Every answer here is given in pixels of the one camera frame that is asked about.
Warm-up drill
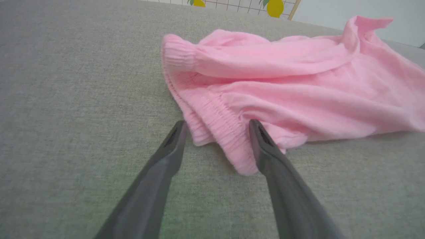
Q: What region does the lemon print partition screen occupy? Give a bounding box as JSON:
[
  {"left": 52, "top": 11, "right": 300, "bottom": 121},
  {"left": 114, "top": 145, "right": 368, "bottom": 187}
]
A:
[{"left": 143, "top": 0, "right": 302, "bottom": 21}]

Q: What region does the pink cloth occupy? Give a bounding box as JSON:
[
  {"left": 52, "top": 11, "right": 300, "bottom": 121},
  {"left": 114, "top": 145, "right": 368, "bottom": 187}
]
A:
[{"left": 162, "top": 15, "right": 425, "bottom": 176}]

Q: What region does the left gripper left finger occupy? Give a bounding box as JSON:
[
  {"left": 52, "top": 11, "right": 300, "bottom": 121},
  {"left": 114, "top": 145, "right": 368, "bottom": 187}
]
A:
[{"left": 94, "top": 120, "right": 189, "bottom": 239}]

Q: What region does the grey fabric sofa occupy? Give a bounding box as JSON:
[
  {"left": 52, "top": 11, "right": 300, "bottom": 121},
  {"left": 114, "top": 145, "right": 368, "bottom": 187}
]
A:
[{"left": 0, "top": 0, "right": 425, "bottom": 239}]

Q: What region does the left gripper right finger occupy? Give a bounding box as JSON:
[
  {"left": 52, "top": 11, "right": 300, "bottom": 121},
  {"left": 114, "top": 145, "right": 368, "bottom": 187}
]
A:
[{"left": 249, "top": 119, "right": 344, "bottom": 239}]

